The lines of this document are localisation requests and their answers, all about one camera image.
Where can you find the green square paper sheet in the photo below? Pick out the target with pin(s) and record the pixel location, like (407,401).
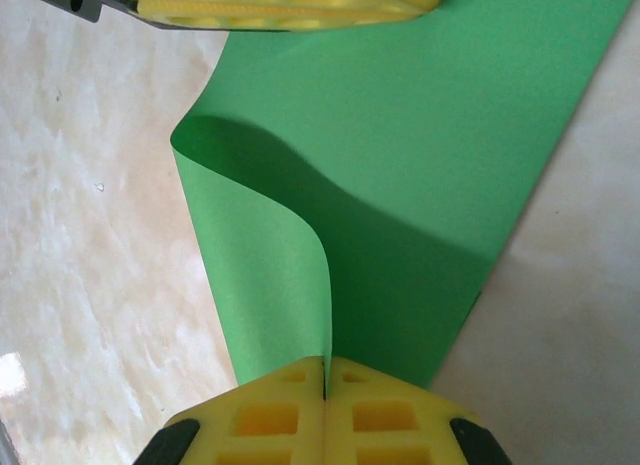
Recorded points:
(400,135)

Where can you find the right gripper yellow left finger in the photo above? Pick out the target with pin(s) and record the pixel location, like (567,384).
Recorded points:
(280,410)

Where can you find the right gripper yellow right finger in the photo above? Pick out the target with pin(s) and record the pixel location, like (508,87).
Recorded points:
(390,410)

